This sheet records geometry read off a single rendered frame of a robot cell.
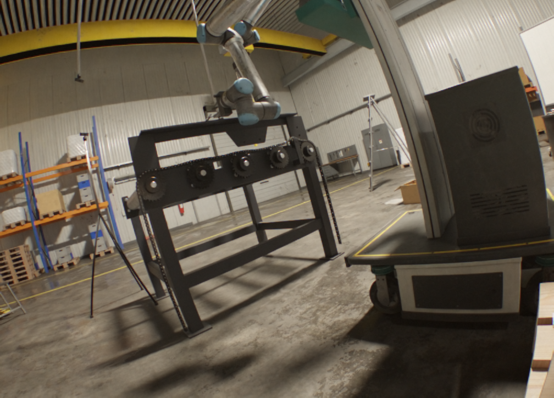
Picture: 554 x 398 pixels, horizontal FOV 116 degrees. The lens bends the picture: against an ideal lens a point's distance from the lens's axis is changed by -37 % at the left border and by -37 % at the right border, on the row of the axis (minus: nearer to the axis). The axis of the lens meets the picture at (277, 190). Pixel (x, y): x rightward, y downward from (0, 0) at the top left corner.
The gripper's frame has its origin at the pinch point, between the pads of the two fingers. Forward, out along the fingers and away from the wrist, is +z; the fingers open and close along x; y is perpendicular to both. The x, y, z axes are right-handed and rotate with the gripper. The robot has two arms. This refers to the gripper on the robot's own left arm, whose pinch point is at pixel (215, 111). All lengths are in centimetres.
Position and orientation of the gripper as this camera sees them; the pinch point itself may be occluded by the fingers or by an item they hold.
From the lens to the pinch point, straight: 156.7
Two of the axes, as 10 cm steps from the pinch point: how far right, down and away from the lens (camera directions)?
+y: -7.6, 2.3, -6.1
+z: -5.9, 1.4, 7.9
